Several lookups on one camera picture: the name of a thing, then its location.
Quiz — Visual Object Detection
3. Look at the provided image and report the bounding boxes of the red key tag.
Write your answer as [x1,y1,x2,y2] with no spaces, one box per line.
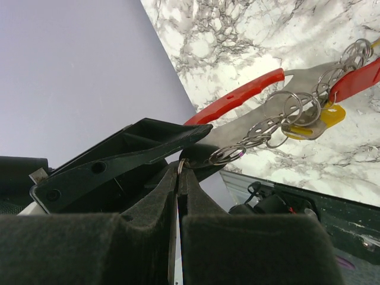
[329,58,380,103]

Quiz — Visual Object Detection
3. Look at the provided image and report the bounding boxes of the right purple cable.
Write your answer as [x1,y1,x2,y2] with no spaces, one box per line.
[335,255,356,270]

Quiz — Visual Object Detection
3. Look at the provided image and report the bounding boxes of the yellow key tag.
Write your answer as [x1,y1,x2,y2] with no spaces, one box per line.
[371,39,380,48]
[282,103,346,130]

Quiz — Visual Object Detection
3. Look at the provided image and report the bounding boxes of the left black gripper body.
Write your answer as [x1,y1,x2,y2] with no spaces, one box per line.
[0,156,119,216]

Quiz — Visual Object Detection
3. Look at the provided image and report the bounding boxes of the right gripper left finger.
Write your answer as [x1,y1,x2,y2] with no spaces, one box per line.
[1,169,178,284]

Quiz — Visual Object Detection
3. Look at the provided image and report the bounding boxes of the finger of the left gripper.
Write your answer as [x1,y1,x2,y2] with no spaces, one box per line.
[34,118,212,213]
[179,144,221,182]

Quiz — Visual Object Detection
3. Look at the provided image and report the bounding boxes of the red handled key organizer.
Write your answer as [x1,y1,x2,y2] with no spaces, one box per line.
[188,39,376,166]

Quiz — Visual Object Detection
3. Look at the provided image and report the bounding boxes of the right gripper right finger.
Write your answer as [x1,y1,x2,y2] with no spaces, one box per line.
[178,168,344,284]

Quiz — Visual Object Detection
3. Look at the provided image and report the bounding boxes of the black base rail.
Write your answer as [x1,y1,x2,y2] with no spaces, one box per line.
[221,171,379,265]

